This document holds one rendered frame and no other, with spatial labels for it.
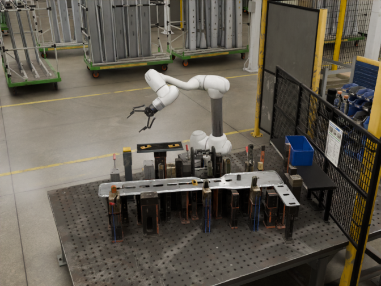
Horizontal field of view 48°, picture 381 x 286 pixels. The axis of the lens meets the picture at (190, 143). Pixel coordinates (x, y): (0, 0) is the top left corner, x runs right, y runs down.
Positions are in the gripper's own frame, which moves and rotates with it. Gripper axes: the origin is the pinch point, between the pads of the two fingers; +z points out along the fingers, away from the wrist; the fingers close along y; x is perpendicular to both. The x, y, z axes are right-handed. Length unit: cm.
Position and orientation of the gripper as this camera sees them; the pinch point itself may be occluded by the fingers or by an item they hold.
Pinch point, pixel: (134, 123)
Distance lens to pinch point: 319.9
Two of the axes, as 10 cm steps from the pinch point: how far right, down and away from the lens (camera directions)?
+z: -7.8, 6.3, 0.0
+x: 1.2, 1.4, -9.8
